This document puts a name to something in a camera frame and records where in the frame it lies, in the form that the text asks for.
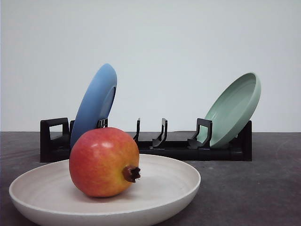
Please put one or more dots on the red yellow pomegranate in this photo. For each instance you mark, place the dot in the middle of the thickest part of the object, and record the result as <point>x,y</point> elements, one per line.
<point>104,162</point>

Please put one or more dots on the black plastic dish rack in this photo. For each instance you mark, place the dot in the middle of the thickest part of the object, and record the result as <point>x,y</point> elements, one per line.
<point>55,142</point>

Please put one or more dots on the white plate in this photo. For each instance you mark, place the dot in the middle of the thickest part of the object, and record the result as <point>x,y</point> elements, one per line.
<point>50,195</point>

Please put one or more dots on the blue plate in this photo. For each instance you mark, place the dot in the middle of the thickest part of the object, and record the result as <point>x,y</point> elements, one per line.
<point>95,102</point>

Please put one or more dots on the green plate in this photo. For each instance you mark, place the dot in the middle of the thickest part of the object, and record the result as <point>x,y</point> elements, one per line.
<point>232,110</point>

